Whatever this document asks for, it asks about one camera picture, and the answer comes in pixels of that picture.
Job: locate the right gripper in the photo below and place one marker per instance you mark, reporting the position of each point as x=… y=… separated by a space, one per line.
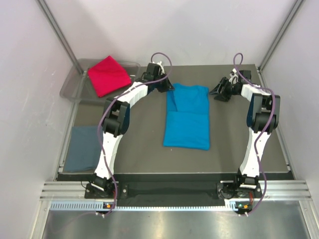
x=222 y=96

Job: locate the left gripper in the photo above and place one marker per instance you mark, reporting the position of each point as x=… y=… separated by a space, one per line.
x=166 y=86

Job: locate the bright blue t-shirt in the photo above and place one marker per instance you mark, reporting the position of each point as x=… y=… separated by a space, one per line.
x=187 y=117

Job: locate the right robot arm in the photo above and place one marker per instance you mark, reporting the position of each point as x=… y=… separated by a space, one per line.
x=262 y=119

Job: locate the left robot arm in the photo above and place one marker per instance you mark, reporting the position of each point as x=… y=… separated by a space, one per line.
x=116 y=120

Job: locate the folded red t-shirt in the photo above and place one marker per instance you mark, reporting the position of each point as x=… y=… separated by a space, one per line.
x=108 y=76

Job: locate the clear grey plastic bin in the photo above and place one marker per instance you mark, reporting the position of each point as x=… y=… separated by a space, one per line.
x=79 y=89

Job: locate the folded dark blue t-shirt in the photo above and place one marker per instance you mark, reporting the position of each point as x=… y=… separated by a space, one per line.
x=84 y=149

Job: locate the left corner aluminium post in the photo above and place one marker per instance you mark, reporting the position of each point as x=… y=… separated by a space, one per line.
x=44 y=7

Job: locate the corner aluminium post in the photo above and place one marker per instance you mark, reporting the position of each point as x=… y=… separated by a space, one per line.
x=44 y=7
x=297 y=4

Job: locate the aluminium rail frame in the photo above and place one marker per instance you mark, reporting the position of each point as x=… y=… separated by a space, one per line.
x=277 y=190

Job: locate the slotted cable duct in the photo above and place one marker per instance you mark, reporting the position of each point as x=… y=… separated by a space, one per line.
x=102 y=206

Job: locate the right corner aluminium post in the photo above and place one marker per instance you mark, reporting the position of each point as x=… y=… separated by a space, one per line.
x=297 y=4

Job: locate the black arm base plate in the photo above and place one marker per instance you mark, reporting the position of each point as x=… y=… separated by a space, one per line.
x=210 y=189

